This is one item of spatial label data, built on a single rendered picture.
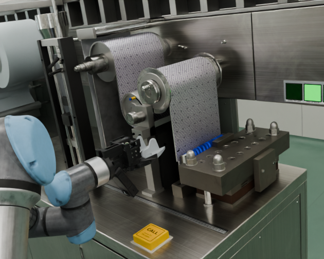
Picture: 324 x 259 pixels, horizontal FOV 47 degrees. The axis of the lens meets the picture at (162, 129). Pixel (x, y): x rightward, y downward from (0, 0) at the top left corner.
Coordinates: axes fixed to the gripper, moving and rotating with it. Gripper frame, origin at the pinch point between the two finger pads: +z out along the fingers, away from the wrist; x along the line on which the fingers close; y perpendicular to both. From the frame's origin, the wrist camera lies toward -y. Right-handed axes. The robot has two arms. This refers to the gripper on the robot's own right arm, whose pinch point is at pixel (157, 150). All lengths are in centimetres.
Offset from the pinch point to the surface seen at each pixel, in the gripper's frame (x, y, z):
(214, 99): -0.2, 7.8, 29.8
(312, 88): -30, 10, 40
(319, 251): 3, -109, 117
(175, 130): -0.1, 3.4, 8.7
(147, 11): 39, 40, 42
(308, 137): 80, -102, 274
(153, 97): 3.9, 14.7, 5.4
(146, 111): 7.3, 10.2, 4.6
